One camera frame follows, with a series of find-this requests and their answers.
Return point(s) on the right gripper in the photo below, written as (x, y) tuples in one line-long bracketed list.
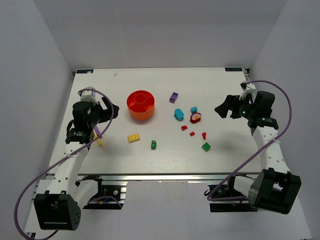
[(235, 107)]

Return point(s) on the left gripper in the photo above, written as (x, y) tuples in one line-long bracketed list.
[(101, 111)]

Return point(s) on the yellow long lego piece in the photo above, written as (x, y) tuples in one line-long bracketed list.
[(98, 140)]

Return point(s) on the yellow lego brick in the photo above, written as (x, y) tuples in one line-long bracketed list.
[(133, 138)]

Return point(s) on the green square lego brick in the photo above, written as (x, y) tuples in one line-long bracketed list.
[(206, 147)]

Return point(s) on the purple lego brick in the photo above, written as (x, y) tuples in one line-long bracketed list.
[(173, 97)]

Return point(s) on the green small lego piece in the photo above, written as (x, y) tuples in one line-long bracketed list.
[(153, 145)]

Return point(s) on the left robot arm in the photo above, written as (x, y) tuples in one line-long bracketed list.
[(60, 206)]

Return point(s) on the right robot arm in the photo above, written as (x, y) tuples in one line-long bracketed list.
[(275, 188)]

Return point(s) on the orange divided round container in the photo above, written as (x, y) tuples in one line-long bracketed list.
[(141, 105)]

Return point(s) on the small teal lego brick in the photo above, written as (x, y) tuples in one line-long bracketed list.
[(193, 110)]

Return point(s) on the red flower lego brick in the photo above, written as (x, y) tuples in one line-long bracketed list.
[(195, 117)]

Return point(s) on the right blue table label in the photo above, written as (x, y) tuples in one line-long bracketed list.
[(233, 69)]

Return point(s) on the blue table label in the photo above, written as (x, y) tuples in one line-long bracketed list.
[(84, 71), (233, 69)]

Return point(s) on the red slope lego piece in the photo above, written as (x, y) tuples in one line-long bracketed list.
[(204, 135)]

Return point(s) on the left blue table label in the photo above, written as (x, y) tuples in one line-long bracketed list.
[(84, 71)]

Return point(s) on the red arch lego piece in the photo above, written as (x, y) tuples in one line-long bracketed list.
[(184, 127)]

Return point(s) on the teal rounded lego brick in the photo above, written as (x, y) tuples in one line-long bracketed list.
[(178, 114)]

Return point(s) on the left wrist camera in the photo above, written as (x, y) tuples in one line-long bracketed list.
[(88, 95)]

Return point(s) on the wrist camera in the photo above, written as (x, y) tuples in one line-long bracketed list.
[(88, 95), (248, 87)]

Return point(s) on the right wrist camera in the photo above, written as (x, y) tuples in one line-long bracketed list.
[(248, 87)]

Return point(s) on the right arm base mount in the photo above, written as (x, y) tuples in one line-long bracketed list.
[(236, 202)]

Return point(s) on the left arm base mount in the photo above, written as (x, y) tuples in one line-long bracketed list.
[(110, 194)]

